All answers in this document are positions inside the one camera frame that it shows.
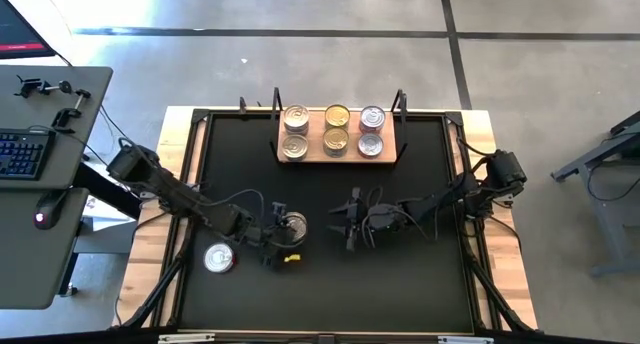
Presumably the black floor cable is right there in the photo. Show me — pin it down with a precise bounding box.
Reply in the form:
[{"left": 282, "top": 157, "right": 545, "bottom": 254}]
[{"left": 585, "top": 156, "right": 640, "bottom": 203}]

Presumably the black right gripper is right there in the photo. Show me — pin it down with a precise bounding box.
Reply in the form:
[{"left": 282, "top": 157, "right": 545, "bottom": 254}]
[{"left": 326, "top": 186, "right": 401, "bottom": 253}]

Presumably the black desk support bar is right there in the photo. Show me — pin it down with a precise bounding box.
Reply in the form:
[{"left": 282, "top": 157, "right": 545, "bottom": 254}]
[{"left": 73, "top": 163, "right": 145, "bottom": 220}]

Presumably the black diagonal support strut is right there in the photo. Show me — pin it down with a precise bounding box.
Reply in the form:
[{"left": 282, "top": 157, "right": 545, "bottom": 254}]
[
  {"left": 462, "top": 243, "right": 534, "bottom": 334},
  {"left": 113, "top": 251, "right": 187, "bottom": 331}
]

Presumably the black desk clamp mount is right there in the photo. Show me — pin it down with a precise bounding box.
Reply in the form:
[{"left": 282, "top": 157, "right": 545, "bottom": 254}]
[
  {"left": 13, "top": 75, "right": 75, "bottom": 99},
  {"left": 51, "top": 87, "right": 93, "bottom": 131}
]

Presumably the black backlit keyboard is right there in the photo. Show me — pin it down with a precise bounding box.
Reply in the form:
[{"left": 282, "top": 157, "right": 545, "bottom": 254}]
[{"left": 0, "top": 127, "right": 57, "bottom": 181}]

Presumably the black computer monitor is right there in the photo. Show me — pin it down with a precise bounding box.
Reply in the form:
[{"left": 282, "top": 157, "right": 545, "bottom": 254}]
[{"left": 0, "top": 0, "right": 57, "bottom": 61}]

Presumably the black table mat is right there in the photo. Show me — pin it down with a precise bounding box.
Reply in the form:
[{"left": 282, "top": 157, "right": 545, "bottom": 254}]
[{"left": 178, "top": 112, "right": 475, "bottom": 334}]

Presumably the grey desk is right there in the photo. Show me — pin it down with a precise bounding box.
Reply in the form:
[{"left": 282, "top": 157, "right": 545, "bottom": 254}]
[{"left": 0, "top": 65, "right": 114, "bottom": 311}]

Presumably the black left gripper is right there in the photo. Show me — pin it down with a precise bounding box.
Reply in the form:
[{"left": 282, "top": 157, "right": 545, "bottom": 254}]
[{"left": 249, "top": 200, "right": 302, "bottom": 271}]

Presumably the grey metal stand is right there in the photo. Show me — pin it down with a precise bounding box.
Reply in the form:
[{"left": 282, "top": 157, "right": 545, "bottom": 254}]
[{"left": 549, "top": 110, "right": 640, "bottom": 279}]

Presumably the green label tuna can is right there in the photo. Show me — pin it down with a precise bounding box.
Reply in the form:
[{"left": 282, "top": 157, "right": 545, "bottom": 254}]
[
  {"left": 323, "top": 103, "right": 352, "bottom": 130},
  {"left": 281, "top": 211, "right": 309, "bottom": 246},
  {"left": 322, "top": 127, "right": 351, "bottom": 158}
]

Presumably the silver metal bracket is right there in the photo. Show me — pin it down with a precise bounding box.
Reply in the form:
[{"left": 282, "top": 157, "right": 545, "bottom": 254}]
[
  {"left": 437, "top": 335, "right": 495, "bottom": 344},
  {"left": 157, "top": 332, "right": 217, "bottom": 344}
]

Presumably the black computer mouse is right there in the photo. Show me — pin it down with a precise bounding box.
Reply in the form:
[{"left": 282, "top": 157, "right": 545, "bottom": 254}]
[{"left": 32, "top": 191, "right": 69, "bottom": 231}]

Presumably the blue label tuna can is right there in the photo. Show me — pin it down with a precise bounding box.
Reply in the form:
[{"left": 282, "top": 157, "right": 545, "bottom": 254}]
[
  {"left": 281, "top": 133, "right": 310, "bottom": 162},
  {"left": 282, "top": 103, "right": 311, "bottom": 135}
]

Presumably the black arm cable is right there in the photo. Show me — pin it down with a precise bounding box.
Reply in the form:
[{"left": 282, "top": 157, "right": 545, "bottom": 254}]
[
  {"left": 455, "top": 137, "right": 494, "bottom": 161},
  {"left": 196, "top": 187, "right": 269, "bottom": 223}
]

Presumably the red label tuna can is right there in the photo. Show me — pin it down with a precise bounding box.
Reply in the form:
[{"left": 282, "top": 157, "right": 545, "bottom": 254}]
[
  {"left": 357, "top": 132, "right": 385, "bottom": 159},
  {"left": 359, "top": 105, "right": 387, "bottom": 134},
  {"left": 202, "top": 241, "right": 236, "bottom": 274}
]

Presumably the black metal table frame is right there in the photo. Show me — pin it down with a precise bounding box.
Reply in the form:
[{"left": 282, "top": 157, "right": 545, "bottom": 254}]
[{"left": 149, "top": 107, "right": 504, "bottom": 335}]

